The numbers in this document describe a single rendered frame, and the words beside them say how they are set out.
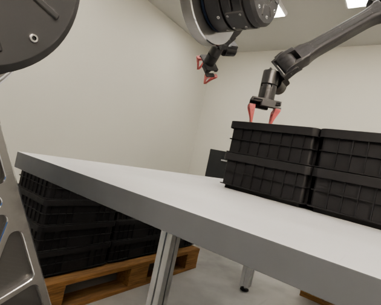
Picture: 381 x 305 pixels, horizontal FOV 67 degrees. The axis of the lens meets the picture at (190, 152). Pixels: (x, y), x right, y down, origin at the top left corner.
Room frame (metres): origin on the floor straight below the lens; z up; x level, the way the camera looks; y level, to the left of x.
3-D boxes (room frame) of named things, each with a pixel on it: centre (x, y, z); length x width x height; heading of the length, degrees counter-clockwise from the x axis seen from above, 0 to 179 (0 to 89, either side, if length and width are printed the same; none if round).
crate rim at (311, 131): (1.04, -0.36, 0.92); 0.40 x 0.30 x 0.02; 139
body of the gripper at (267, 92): (1.01, -0.22, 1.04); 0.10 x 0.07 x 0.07; 86
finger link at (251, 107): (1.01, -0.20, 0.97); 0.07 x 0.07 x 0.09; 86
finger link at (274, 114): (1.00, -0.24, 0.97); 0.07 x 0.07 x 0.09; 86
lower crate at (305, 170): (1.04, -0.36, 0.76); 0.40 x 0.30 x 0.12; 139
